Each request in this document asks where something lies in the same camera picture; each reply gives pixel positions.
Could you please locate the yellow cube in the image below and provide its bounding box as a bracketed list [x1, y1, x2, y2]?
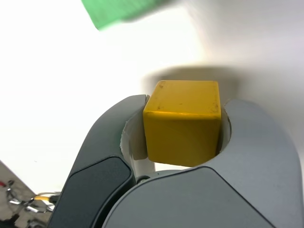
[142, 80, 223, 168]

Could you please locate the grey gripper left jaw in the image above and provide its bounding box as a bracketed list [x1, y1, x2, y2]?
[48, 94, 157, 228]

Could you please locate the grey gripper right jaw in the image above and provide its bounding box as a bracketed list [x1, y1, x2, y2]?
[102, 98, 304, 228]

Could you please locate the chrome metal frame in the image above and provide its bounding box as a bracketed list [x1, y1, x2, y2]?
[0, 179, 59, 228]

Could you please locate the green cube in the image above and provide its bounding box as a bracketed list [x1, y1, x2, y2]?
[80, 0, 171, 31]

